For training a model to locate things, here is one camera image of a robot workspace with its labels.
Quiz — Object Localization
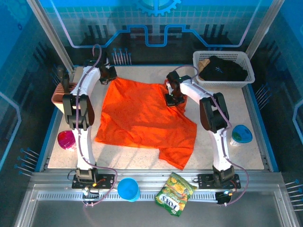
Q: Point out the orange t-shirt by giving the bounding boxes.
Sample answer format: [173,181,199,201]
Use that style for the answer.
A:
[94,78,198,171]

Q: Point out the tan cloth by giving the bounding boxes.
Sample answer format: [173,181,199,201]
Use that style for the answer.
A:
[198,59,211,71]

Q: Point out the cream and terracotta knife block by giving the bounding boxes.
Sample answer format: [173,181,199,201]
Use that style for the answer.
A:
[51,82,79,108]

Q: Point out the white plastic laundry basket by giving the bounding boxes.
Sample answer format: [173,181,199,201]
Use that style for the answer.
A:
[192,51,256,88]

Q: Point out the black t-shirt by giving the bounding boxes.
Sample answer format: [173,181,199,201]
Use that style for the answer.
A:
[198,56,248,82]

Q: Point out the pink plastic cup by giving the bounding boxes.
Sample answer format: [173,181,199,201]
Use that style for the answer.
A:
[57,131,77,152]

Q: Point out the white cup with blue lid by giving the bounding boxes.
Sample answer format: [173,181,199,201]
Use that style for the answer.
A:
[229,124,253,147]

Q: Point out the blue plastic cup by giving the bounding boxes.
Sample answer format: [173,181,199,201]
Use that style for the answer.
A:
[117,177,141,203]

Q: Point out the black connector module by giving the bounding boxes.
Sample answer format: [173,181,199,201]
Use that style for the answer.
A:
[81,186,100,206]
[215,190,232,205]

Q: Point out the green candy bag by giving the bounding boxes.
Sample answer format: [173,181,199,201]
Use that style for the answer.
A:
[155,172,197,217]

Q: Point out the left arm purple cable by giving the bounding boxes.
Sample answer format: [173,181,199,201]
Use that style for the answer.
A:
[76,44,119,208]

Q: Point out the aluminium table side rail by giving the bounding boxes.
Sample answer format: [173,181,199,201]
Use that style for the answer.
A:
[243,85,273,171]
[39,67,77,172]

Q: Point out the black handled knife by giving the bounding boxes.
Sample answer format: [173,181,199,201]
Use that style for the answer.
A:
[56,66,71,92]

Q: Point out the aluminium frame post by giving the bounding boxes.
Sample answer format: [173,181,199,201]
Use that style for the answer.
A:
[245,0,286,55]
[25,0,76,73]

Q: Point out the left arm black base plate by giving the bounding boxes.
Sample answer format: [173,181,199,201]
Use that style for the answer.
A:
[71,174,116,190]

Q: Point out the aluminium front frame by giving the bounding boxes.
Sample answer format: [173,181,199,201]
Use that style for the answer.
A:
[14,169,299,227]

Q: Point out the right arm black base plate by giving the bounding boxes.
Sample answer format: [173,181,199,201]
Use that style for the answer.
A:
[197,174,241,189]

